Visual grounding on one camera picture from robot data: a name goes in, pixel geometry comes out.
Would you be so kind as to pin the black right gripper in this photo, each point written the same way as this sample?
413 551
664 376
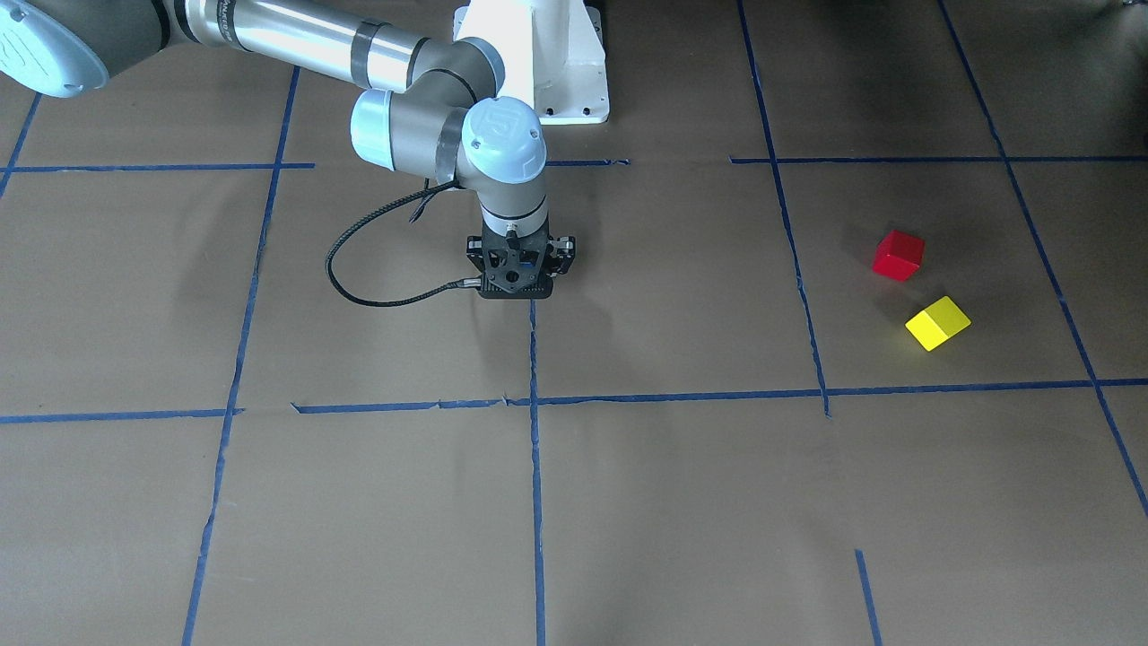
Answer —
564 253

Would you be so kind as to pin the red wooden block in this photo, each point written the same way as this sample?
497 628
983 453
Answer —
899 255

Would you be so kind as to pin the yellow wooden block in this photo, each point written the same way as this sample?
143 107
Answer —
937 323

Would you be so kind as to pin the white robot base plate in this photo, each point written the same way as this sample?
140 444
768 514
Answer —
553 54

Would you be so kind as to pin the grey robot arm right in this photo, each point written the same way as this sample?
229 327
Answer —
430 108

